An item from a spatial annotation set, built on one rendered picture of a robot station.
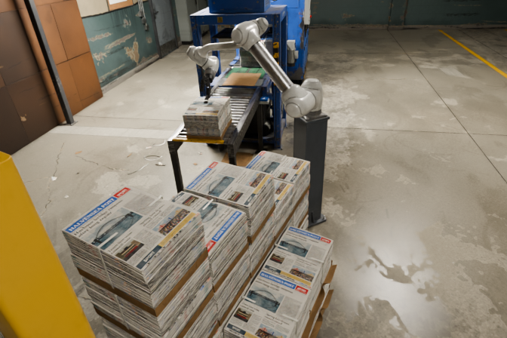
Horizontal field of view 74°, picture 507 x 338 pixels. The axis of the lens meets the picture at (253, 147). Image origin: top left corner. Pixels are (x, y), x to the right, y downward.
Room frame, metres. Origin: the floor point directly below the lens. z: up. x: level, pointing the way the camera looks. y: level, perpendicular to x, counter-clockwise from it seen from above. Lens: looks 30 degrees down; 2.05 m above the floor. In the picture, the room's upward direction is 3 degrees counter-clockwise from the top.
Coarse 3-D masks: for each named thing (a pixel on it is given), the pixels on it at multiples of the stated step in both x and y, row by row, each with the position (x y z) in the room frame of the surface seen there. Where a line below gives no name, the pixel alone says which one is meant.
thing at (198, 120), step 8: (184, 112) 2.40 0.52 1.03; (192, 112) 2.39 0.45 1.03; (200, 112) 2.38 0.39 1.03; (208, 112) 2.37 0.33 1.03; (216, 112) 2.36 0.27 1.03; (184, 120) 2.37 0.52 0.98; (192, 120) 2.36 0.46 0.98; (200, 120) 2.35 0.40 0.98; (208, 120) 2.33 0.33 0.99; (216, 120) 2.32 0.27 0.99; (224, 120) 2.45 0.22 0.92; (192, 128) 2.36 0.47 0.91; (200, 128) 2.34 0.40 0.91; (208, 128) 2.33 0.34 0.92; (216, 128) 2.32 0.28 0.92; (224, 128) 2.44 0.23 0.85; (208, 136) 2.35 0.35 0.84; (216, 136) 2.33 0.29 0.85
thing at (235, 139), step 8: (256, 96) 3.28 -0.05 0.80; (248, 104) 3.06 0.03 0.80; (256, 104) 3.20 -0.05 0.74; (248, 112) 2.86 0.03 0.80; (240, 120) 2.70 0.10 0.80; (248, 120) 2.83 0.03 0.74; (240, 128) 2.54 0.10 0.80; (232, 136) 2.41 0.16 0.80; (240, 136) 2.49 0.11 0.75; (232, 144) 2.27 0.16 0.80; (240, 144) 2.47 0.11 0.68; (232, 152) 2.27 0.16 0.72
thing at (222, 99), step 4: (196, 100) 2.62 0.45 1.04; (216, 100) 2.60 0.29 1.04; (220, 100) 2.59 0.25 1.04; (224, 100) 2.59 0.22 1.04; (228, 100) 2.62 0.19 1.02; (228, 104) 2.61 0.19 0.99; (228, 108) 2.60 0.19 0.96; (228, 112) 2.58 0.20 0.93; (228, 116) 2.57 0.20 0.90; (228, 120) 2.56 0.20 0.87
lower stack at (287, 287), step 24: (288, 240) 1.44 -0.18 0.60; (312, 240) 1.43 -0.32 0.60; (264, 264) 1.27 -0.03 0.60; (288, 264) 1.26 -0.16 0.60; (312, 264) 1.25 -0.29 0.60; (264, 288) 1.12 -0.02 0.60; (288, 288) 1.11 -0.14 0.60; (312, 288) 1.13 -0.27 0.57; (240, 312) 0.99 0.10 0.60; (264, 312) 0.99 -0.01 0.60; (288, 312) 0.98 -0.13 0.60; (240, 336) 0.88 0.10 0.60; (264, 336) 0.87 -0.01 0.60; (288, 336) 0.87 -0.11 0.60
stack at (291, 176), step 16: (256, 160) 1.97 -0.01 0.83; (272, 160) 1.96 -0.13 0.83; (288, 160) 1.95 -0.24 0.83; (304, 160) 1.94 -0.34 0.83; (288, 176) 1.76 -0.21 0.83; (304, 176) 1.83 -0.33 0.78; (288, 192) 1.60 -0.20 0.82; (288, 208) 1.60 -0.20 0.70; (304, 208) 1.85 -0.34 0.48; (272, 224) 1.40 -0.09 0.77; (288, 224) 1.61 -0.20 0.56; (304, 224) 1.86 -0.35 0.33; (256, 240) 1.24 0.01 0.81; (256, 256) 1.23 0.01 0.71; (240, 272) 1.09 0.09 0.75; (256, 272) 1.23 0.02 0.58; (224, 288) 0.97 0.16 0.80; (240, 288) 1.09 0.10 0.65; (224, 304) 0.97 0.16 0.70
